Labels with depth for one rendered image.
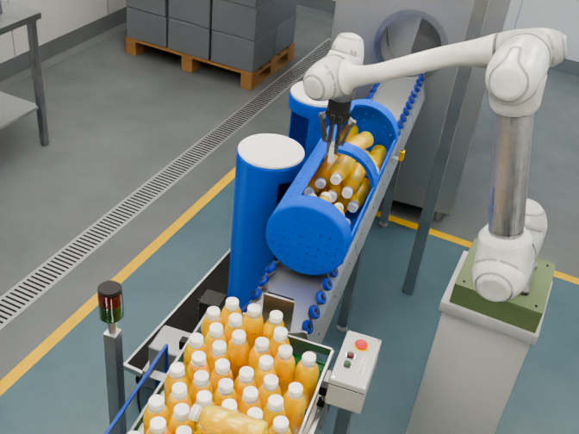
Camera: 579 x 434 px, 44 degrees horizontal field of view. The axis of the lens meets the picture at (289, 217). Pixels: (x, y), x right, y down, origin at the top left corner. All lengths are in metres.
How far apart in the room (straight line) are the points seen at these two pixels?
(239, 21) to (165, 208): 1.89
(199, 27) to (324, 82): 3.90
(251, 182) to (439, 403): 1.12
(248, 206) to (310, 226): 0.69
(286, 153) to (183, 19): 3.16
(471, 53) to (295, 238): 0.82
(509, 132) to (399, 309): 2.06
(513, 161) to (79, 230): 2.83
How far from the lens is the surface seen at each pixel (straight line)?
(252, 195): 2.97
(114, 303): 1.95
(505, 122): 1.98
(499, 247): 2.13
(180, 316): 3.47
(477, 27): 3.26
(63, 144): 5.09
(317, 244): 2.40
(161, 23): 6.13
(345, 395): 2.00
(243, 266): 3.21
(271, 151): 2.99
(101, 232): 4.24
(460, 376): 2.64
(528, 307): 2.39
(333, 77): 2.11
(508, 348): 2.50
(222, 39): 5.85
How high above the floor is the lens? 2.54
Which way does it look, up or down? 35 degrees down
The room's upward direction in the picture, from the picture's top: 7 degrees clockwise
